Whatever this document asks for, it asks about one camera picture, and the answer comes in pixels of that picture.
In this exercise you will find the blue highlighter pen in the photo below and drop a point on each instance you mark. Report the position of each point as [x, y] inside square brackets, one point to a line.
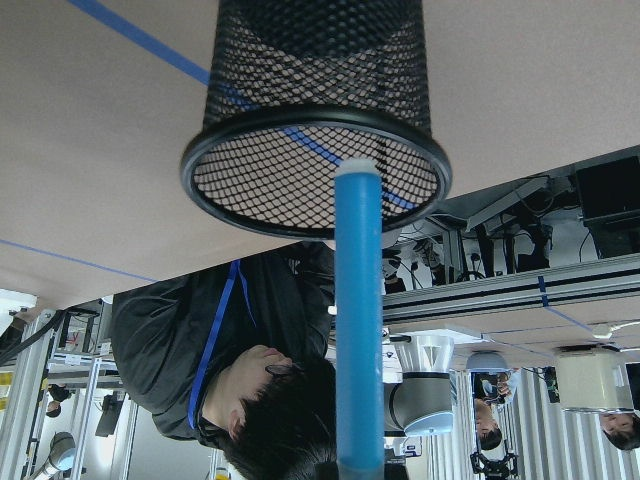
[359, 391]

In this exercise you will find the near black mesh pen cup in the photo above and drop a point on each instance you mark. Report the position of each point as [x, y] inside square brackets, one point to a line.
[296, 88]

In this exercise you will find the person in black jacket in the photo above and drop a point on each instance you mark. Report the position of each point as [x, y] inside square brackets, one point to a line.
[234, 357]

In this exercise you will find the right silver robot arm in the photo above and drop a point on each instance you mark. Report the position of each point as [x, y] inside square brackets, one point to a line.
[421, 402]

